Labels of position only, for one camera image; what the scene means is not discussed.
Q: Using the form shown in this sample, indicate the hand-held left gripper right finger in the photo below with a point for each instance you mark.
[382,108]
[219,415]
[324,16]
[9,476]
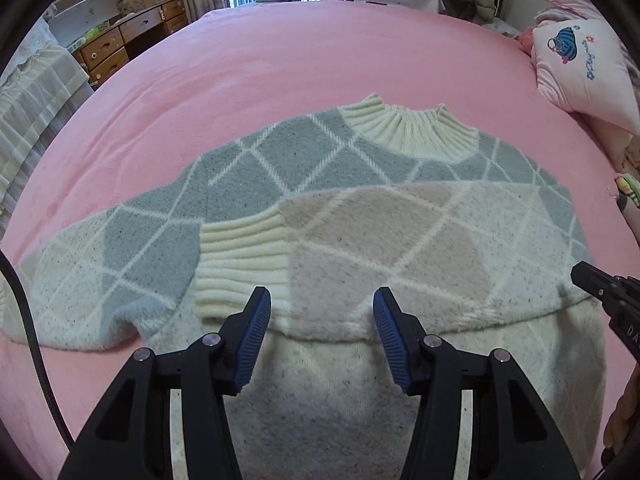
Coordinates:
[391,346]

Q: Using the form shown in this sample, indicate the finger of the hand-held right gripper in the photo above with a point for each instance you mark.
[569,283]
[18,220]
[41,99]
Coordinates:
[617,305]

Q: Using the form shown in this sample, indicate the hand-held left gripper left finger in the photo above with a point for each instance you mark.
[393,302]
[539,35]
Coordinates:
[255,341]

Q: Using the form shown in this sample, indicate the grey cream argyle knit sweater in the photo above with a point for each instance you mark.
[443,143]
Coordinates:
[380,230]

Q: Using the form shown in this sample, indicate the person's right hand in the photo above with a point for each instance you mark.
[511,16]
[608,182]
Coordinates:
[619,417]

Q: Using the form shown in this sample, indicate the colourful striped cloth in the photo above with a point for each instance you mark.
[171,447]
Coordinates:
[629,195]

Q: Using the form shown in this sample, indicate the pink white printed pillow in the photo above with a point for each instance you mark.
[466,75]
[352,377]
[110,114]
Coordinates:
[582,67]

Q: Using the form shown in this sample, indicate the pink bed sheet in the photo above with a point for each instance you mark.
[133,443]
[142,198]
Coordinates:
[240,65]

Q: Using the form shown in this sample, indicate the cream lace cloth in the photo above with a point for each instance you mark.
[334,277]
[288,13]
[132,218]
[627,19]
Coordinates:
[35,95]

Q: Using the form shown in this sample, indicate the wooden dresser with drawers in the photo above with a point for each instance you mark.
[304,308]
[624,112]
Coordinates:
[127,35]

